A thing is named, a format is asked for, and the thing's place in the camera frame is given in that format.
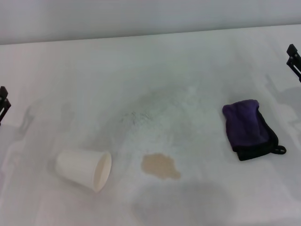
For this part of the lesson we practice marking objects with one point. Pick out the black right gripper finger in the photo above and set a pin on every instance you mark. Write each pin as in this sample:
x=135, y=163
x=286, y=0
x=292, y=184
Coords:
x=295, y=60

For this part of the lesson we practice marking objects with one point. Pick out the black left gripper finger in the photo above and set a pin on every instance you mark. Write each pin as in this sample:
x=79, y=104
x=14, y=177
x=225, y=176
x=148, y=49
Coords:
x=4, y=108

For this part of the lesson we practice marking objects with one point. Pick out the purple rag with black trim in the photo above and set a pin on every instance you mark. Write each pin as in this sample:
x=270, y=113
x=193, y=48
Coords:
x=244, y=124

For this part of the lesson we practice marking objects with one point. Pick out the white paper cup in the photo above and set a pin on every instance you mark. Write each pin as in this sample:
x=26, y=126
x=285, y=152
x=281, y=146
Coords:
x=77, y=166

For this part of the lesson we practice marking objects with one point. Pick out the brown water stain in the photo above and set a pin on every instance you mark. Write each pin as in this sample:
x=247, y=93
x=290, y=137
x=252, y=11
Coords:
x=160, y=166

